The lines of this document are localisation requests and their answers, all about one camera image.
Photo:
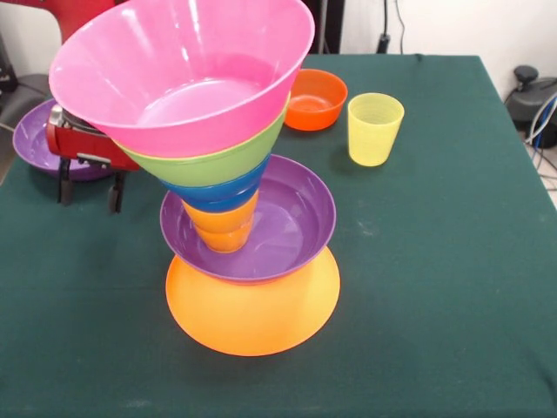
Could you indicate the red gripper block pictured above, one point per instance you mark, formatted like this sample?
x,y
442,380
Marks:
x,y
82,146

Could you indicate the purple plastic bowl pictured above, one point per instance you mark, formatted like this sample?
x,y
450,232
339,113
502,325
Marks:
x,y
30,143
300,226

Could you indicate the large pink plastic bowl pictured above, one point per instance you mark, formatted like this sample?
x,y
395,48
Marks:
x,y
152,87

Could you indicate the green plastic bowl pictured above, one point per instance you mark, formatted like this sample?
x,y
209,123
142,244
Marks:
x,y
209,163

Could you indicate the blue plastic bowl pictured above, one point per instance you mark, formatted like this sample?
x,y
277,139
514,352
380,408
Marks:
x,y
226,191

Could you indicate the orange plastic cup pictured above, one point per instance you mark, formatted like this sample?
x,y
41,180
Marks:
x,y
226,226

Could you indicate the large yellow-orange plastic bowl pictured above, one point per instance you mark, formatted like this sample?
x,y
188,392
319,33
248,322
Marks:
x,y
252,318

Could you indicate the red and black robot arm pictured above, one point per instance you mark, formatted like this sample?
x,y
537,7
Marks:
x,y
78,13

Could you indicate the black floor stand base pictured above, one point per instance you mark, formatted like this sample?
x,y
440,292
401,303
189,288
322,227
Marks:
x,y
528,93
26,91

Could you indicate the red-orange plastic bowl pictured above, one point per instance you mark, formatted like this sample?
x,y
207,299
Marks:
x,y
320,100

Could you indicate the yellow plastic cup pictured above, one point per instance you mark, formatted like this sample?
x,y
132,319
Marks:
x,y
374,135

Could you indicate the dark green table cloth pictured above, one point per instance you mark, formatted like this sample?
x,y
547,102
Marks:
x,y
435,283

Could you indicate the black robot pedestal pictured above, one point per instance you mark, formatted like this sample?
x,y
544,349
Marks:
x,y
333,26

